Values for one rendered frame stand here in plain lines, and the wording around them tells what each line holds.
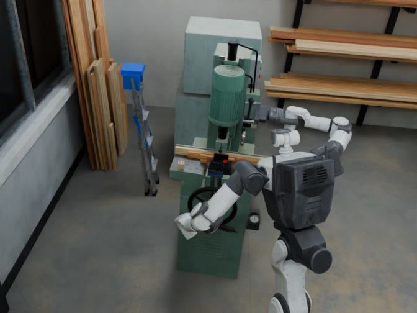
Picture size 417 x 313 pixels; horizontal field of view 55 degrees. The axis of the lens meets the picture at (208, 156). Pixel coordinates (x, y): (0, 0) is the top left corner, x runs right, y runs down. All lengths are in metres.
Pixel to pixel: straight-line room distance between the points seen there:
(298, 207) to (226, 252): 1.19
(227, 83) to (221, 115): 0.20
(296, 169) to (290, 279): 0.62
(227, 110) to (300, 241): 0.85
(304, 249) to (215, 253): 1.13
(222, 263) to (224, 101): 1.21
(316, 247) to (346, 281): 1.44
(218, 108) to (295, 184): 0.79
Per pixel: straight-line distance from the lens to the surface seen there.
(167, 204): 3.54
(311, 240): 1.85
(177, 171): 2.42
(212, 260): 2.90
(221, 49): 2.50
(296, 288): 2.10
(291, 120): 2.19
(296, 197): 1.69
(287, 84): 4.41
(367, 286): 3.28
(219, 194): 1.74
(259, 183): 1.69
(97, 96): 3.60
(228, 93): 2.21
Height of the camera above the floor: 2.35
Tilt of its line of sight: 34 degrees down
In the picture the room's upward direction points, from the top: 5 degrees clockwise
